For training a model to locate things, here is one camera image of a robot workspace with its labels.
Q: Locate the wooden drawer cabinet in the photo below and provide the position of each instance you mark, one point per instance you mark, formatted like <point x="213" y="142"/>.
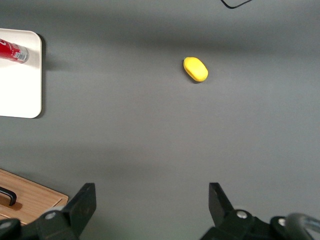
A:
<point x="37" y="193"/>

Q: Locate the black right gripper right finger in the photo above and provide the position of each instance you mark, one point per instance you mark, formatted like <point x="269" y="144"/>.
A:
<point x="220" y="210"/>

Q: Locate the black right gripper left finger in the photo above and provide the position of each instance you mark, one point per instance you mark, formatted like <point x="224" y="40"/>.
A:
<point x="80" y="207"/>

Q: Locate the cream plastic tray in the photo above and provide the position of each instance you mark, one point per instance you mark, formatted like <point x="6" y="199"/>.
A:
<point x="22" y="87"/>

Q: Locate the yellow lemon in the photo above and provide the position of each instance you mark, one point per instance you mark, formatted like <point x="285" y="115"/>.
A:
<point x="196" y="69"/>

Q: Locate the wooden drawer front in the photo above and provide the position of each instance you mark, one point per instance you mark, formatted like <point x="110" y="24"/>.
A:
<point x="40" y="192"/>

